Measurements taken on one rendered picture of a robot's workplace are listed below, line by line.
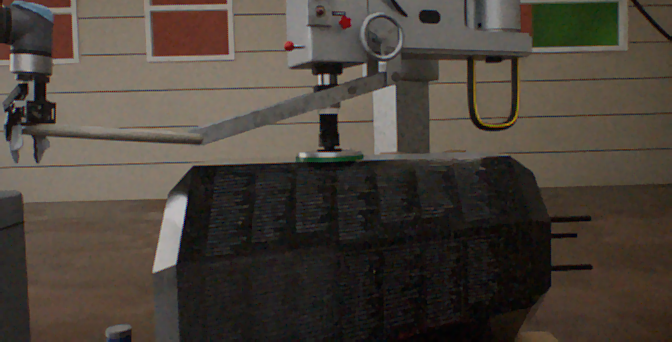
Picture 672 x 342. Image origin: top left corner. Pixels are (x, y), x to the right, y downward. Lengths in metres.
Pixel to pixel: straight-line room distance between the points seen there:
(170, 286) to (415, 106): 1.46
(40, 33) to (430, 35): 1.13
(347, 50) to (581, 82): 7.10
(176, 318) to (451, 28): 1.23
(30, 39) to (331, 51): 0.80
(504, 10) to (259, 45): 6.13
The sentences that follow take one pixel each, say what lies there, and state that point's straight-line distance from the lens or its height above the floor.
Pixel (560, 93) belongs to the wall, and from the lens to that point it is 8.57.
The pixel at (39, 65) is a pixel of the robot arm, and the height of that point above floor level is 1.12.
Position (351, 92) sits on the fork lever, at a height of 1.06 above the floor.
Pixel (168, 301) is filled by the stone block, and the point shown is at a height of 0.49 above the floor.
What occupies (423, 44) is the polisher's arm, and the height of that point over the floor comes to 1.21.
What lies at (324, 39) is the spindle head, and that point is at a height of 1.21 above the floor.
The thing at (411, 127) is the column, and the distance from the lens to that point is 2.62.
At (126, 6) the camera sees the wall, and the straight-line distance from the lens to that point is 8.49.
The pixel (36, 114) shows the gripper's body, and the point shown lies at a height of 1.00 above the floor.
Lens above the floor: 0.96
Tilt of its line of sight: 3 degrees down
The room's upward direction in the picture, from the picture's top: 2 degrees counter-clockwise
